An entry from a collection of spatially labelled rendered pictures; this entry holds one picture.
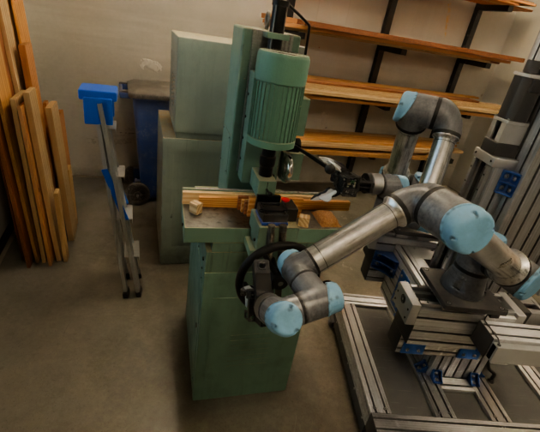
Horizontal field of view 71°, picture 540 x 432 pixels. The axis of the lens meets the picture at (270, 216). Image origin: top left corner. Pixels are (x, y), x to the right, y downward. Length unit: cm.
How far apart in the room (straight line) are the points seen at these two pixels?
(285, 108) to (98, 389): 145
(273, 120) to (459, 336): 102
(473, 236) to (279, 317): 49
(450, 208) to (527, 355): 74
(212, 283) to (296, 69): 80
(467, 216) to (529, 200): 67
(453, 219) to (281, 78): 67
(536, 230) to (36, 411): 209
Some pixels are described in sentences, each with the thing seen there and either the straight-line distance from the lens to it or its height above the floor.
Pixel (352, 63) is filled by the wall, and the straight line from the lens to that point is 415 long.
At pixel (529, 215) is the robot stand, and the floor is 108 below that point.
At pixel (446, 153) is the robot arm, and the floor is 124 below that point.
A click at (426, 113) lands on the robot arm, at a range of 151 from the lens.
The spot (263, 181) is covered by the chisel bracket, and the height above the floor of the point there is 103.
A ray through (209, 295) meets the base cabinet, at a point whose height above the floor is 61.
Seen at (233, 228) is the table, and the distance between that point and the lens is 134.
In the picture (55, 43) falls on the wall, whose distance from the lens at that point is 370.
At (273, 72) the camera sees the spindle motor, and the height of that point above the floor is 141.
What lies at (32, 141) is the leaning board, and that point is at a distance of 245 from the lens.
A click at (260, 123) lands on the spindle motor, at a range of 132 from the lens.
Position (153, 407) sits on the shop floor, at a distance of 192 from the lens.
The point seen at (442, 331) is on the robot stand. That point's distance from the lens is 156.
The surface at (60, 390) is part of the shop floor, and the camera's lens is 204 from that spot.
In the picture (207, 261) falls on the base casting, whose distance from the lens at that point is 139.
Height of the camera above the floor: 156
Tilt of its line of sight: 27 degrees down
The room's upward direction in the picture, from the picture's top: 10 degrees clockwise
